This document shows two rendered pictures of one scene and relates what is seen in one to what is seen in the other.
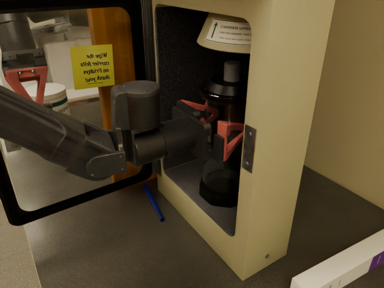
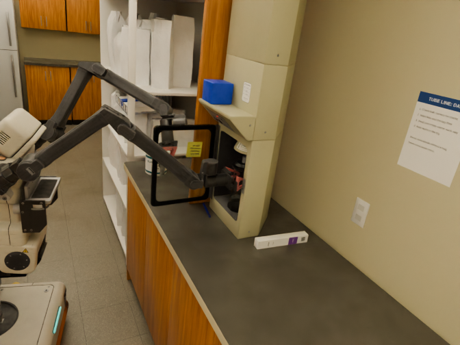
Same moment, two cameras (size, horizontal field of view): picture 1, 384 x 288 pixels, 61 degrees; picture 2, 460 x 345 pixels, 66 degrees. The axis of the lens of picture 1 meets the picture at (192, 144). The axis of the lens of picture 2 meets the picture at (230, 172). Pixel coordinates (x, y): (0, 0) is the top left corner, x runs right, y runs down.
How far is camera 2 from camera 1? 1.08 m
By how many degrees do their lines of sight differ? 7
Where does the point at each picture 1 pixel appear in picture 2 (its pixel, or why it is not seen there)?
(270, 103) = (250, 172)
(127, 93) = (207, 162)
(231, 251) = (235, 226)
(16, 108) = (175, 162)
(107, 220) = (185, 213)
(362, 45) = (308, 155)
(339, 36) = (301, 148)
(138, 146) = (207, 180)
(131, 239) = (196, 220)
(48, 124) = (183, 168)
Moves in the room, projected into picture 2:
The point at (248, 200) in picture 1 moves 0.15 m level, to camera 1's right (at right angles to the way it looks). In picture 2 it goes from (241, 205) to (276, 210)
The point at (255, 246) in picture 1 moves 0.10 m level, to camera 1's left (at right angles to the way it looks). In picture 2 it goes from (244, 224) to (222, 221)
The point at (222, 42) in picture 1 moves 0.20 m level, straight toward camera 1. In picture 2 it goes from (241, 150) to (233, 165)
